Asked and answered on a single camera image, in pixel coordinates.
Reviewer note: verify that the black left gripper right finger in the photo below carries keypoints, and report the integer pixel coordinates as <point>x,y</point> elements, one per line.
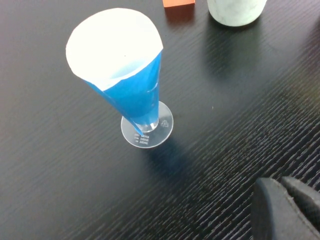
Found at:
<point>307,202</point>

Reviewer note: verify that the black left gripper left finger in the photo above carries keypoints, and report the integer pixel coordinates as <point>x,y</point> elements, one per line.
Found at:
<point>270,215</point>

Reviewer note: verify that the blue paper conical measuring glass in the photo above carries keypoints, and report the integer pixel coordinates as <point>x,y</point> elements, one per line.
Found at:
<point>130,95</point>

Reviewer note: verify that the light green plastic cup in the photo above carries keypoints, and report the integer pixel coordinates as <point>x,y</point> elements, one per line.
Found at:
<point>235,12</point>

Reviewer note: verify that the orange cube block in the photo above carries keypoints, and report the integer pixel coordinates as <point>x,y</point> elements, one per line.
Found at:
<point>178,3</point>

